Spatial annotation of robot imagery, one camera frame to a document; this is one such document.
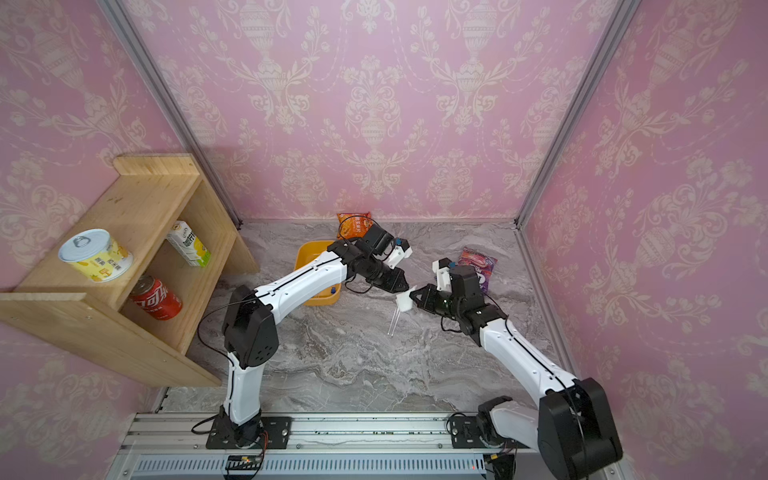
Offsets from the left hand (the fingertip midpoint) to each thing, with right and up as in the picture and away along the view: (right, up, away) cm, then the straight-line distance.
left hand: (407, 288), depth 84 cm
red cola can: (-56, +1, -19) cm, 59 cm away
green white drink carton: (-56, +12, -9) cm, 58 cm away
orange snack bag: (-19, +20, +32) cm, 42 cm away
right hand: (+1, -1, -3) cm, 3 cm away
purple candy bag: (+28, +6, +20) cm, 35 cm away
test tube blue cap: (-3, -13, +10) cm, 17 cm away
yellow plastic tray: (-34, +11, +22) cm, 42 cm away
